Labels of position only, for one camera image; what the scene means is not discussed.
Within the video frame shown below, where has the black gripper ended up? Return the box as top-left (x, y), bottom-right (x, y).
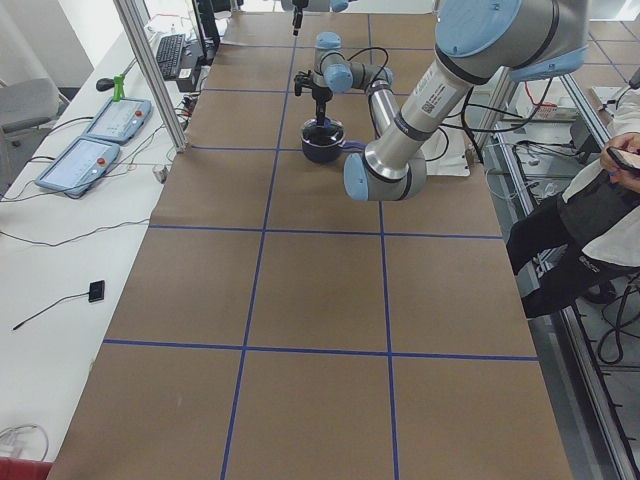
top-left (311, 86), bottom-right (330, 125)

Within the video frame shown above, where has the dark blue pot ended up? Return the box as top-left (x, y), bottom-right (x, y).
top-left (300, 129), bottom-right (366, 164)

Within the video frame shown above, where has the glass pot lid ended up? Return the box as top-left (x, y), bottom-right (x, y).
top-left (301, 118), bottom-right (344, 140)

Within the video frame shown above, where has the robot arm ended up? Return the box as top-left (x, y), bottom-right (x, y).
top-left (311, 0), bottom-right (590, 201)

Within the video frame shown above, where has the person hand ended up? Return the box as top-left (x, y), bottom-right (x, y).
top-left (604, 132), bottom-right (639, 176)

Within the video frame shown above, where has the black keyboard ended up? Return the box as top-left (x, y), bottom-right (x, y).
top-left (156, 34), bottom-right (185, 80)

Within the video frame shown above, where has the upper teach pendant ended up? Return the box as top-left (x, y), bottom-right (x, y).
top-left (83, 97), bottom-right (152, 145)

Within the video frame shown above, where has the teach pendant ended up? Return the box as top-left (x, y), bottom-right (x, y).
top-left (83, 97), bottom-right (152, 145)
top-left (35, 136), bottom-right (120, 199)

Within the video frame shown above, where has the lower teach pendant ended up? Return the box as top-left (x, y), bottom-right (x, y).
top-left (35, 136), bottom-right (120, 199)

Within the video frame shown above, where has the black usb hub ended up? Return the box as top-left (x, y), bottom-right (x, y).
top-left (88, 280), bottom-right (106, 303)

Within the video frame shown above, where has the seated person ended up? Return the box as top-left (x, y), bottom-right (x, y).
top-left (506, 94), bottom-right (639, 318)

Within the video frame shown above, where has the black smartphone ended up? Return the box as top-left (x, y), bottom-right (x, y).
top-left (607, 147), bottom-right (640, 176)

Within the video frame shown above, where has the green handled tool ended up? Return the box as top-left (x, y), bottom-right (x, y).
top-left (96, 74), bottom-right (126, 102)

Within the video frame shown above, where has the aluminium frame post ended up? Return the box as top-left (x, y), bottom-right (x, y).
top-left (113, 0), bottom-right (187, 153)

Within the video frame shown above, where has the black hub cable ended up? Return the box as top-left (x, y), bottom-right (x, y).
top-left (12, 294), bottom-right (91, 332)

